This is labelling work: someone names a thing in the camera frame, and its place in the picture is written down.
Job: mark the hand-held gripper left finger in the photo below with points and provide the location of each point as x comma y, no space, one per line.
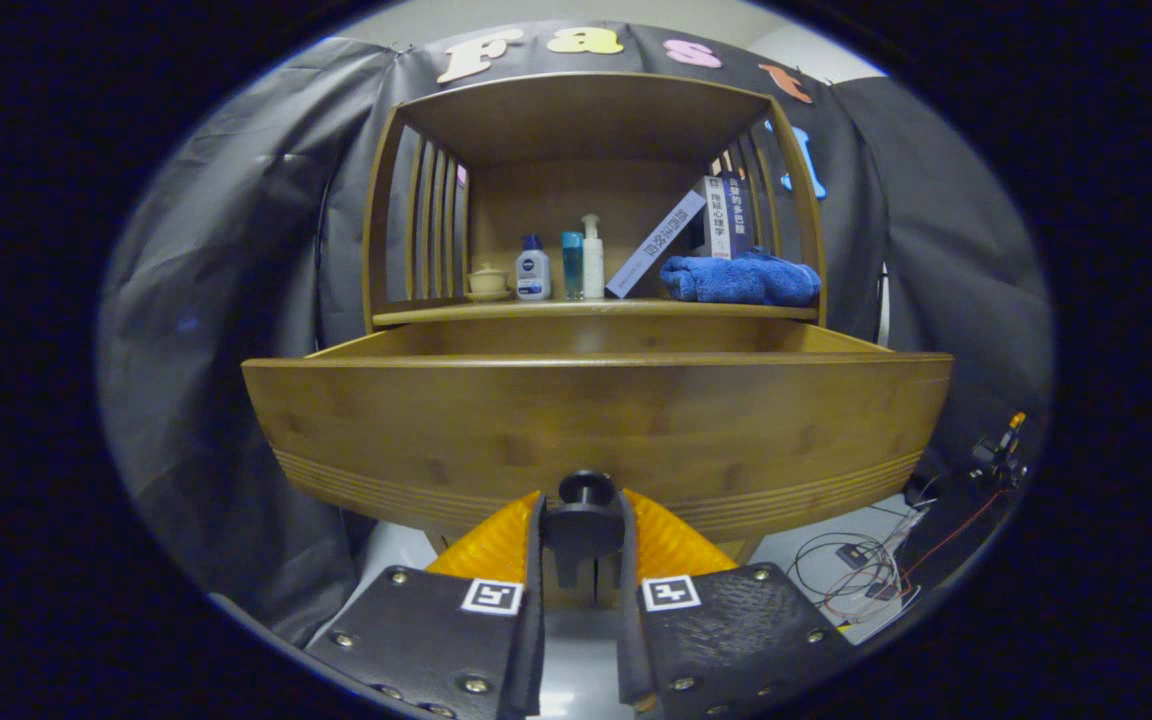
534,640

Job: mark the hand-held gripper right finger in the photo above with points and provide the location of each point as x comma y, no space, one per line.
630,640

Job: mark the black drawer knob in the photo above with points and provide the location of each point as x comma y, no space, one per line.
586,500

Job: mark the wooden drawer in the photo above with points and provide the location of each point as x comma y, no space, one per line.
586,420

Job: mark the wooden countertop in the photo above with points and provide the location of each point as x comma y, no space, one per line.
536,310

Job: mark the wooden cabinet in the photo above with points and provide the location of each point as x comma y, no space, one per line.
576,130

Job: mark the small black box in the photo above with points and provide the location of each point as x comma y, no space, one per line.
851,553

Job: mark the cream lidded teacup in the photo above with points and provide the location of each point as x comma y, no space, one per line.
487,282

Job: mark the white lotion bottle blue cap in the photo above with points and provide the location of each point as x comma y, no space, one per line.
533,275

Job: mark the clear blue bottle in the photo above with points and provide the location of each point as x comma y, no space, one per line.
572,268

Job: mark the blue towel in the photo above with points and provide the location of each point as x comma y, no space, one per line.
741,280

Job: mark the white pump bottle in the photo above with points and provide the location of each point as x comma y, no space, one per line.
593,265

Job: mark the pale blue leaning book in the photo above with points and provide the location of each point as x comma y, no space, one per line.
656,245

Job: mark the dark blue book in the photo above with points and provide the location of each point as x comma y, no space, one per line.
739,215

